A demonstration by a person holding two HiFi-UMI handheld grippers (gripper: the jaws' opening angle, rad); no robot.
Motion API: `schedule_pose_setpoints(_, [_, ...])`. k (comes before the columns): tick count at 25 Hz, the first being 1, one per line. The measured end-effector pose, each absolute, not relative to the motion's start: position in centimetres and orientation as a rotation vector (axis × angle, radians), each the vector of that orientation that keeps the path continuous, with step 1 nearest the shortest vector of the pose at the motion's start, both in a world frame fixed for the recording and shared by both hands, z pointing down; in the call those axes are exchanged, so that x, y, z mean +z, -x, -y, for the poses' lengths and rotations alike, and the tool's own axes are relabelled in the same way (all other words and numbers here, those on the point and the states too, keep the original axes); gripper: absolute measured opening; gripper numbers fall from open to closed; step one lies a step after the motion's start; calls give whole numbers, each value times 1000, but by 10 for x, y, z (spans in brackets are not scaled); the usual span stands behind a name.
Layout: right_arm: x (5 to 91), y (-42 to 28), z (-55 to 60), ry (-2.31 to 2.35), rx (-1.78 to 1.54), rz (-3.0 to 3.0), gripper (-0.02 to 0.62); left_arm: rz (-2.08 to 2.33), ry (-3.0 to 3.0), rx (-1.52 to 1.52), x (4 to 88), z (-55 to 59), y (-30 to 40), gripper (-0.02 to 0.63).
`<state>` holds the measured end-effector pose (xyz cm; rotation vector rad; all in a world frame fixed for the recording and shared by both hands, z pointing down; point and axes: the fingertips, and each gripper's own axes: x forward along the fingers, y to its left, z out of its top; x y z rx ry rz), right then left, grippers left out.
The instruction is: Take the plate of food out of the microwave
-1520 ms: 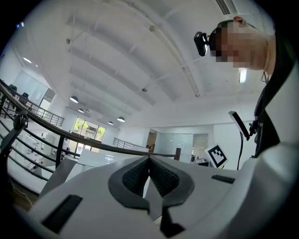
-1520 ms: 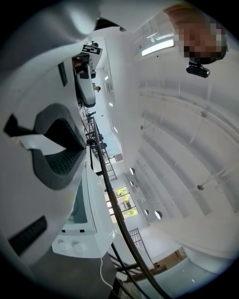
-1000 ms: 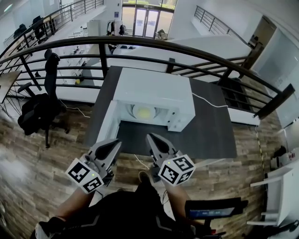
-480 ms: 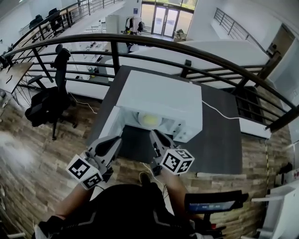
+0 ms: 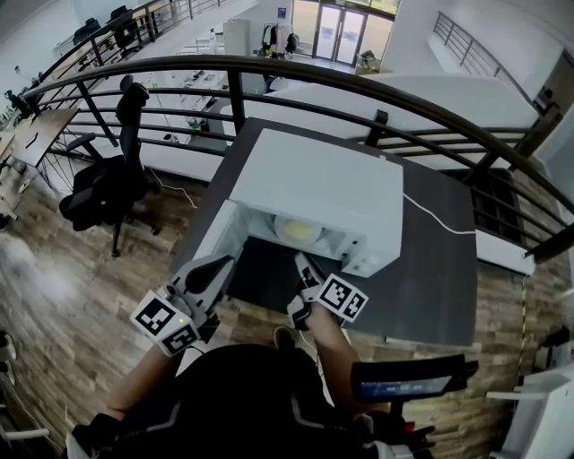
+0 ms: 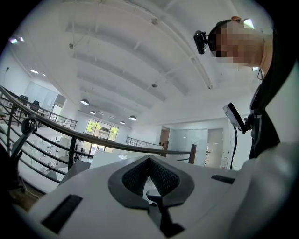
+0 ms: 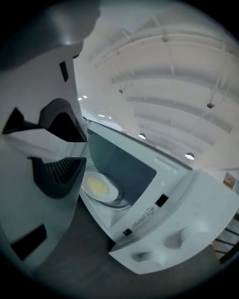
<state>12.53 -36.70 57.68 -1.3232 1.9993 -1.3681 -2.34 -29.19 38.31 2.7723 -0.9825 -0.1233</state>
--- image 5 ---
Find white microwave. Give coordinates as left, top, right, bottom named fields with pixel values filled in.
left=192, top=127, right=404, bottom=279

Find person's left forearm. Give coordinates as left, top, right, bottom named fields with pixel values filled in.
left=105, top=344, right=180, bottom=416

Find thin white floor cable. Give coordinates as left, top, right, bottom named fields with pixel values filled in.
left=147, top=168, right=198, bottom=210

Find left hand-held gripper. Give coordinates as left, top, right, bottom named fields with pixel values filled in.
left=129, top=255, right=235, bottom=358

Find grey stair railing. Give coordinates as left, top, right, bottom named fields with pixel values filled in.
left=432, top=11, right=535, bottom=98

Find yellow black floor tape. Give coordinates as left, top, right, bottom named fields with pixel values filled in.
left=517, top=275, right=530, bottom=373

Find glass entrance door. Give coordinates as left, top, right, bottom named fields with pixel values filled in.
left=313, top=4, right=369, bottom=66

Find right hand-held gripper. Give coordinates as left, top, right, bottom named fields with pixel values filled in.
left=286, top=251, right=370, bottom=331

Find dark table with white legs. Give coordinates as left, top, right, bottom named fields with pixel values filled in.
left=172, top=117, right=479, bottom=347

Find black desk chair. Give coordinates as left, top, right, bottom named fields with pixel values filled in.
left=74, top=17, right=102, bottom=44
left=109, top=4, right=135, bottom=46

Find white side furniture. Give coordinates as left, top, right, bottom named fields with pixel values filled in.
left=486, top=369, right=574, bottom=459

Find person's dark shoe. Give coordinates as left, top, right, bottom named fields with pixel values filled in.
left=273, top=325, right=297, bottom=349

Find person's black clothing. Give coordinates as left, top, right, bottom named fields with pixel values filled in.
left=66, top=342, right=449, bottom=459

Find clothes rack with dark garments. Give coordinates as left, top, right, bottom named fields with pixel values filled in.
left=262, top=22, right=300, bottom=57

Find black curved metal railing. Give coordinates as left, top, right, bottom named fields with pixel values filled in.
left=22, top=54, right=574, bottom=265

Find long white table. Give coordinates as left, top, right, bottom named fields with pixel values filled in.
left=147, top=69, right=230, bottom=113

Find wooden desk with wire legs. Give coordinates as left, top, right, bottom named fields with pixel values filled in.
left=0, top=107, right=81, bottom=225

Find person's right forearm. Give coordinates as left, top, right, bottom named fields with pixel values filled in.
left=308, top=303, right=391, bottom=416

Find white plate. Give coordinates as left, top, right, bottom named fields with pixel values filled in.
left=274, top=213, right=324, bottom=243

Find black mesh office chair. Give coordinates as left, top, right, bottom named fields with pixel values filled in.
left=58, top=74, right=162, bottom=257

